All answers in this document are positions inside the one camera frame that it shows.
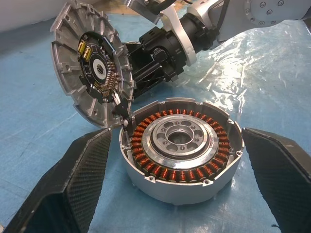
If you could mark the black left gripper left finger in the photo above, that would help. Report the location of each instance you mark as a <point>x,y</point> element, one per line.
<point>73,184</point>

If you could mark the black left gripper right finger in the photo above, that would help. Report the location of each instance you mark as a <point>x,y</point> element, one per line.
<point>279,174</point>

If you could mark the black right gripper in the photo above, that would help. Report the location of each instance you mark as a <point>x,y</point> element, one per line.
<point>161,41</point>

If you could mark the silver motor lid circuit board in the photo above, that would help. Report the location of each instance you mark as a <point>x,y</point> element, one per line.
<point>70,55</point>

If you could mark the blue table mat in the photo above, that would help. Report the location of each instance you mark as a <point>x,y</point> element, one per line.
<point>36,97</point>

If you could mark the white backdrop sheet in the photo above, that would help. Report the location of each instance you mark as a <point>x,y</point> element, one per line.
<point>24,14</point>

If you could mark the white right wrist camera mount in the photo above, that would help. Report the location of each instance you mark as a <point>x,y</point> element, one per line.
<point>181,31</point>

